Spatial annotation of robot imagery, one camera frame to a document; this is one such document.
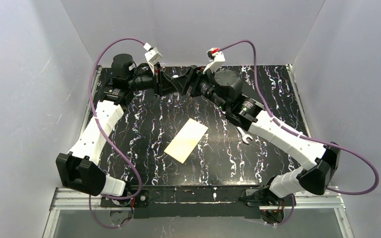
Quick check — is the cream envelope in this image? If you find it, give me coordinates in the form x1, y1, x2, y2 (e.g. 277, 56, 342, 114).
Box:
164, 119, 208, 164

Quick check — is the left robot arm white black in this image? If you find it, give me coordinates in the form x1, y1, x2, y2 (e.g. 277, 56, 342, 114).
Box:
56, 53, 176, 200

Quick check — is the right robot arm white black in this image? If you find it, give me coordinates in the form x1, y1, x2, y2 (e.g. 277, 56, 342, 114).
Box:
168, 65, 340, 199

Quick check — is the silver wrench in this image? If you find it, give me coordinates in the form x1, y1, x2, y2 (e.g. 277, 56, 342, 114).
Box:
236, 127, 253, 144

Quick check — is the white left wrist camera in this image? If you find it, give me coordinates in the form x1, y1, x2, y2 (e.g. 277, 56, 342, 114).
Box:
143, 43, 163, 74

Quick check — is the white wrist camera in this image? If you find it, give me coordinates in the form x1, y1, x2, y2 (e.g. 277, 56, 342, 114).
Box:
143, 43, 163, 74
203, 48, 225, 74

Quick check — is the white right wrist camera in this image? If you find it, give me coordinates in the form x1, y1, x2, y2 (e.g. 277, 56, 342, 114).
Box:
203, 48, 225, 74

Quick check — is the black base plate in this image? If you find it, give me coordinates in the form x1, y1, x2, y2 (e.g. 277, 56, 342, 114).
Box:
101, 185, 293, 220

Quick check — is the aluminium front rail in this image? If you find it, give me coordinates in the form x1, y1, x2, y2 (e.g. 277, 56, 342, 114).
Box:
50, 185, 346, 210

